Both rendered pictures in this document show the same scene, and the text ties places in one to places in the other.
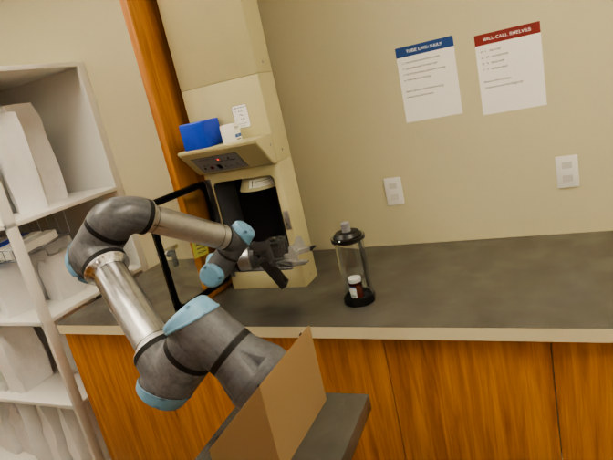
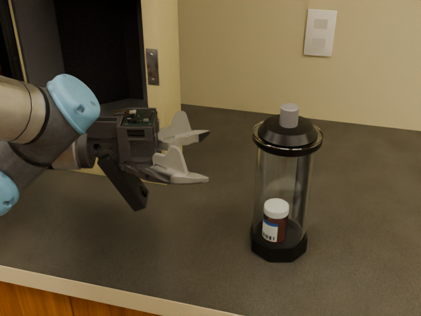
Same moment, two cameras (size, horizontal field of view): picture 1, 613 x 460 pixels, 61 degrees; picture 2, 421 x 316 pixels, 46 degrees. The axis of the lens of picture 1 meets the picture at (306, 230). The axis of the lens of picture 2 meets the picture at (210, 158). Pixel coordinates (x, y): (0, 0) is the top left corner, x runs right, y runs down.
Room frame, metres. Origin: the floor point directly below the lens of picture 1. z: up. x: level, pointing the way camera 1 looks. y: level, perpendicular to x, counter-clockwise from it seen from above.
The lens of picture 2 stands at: (0.91, 0.14, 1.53)
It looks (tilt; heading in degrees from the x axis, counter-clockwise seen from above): 31 degrees down; 348
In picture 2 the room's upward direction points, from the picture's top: straight up
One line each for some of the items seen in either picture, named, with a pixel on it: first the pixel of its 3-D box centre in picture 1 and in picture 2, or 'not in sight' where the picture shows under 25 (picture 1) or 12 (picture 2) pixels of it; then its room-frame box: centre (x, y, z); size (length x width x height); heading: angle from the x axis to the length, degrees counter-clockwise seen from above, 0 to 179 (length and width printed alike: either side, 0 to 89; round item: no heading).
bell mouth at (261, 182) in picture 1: (261, 179); not in sight; (1.94, 0.12, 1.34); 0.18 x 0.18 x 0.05
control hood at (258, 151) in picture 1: (226, 157); not in sight; (1.81, 0.21, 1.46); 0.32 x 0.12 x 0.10; 63
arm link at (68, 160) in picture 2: (247, 258); (71, 145); (1.63, 0.21, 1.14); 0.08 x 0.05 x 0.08; 168
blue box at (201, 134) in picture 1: (201, 134); not in sight; (1.84, 0.28, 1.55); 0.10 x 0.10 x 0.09; 63
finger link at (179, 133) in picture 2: (300, 244); (181, 127); (1.65, 0.03, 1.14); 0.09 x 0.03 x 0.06; 114
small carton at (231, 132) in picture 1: (231, 132); not in sight; (1.79, 0.18, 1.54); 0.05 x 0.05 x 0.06; 71
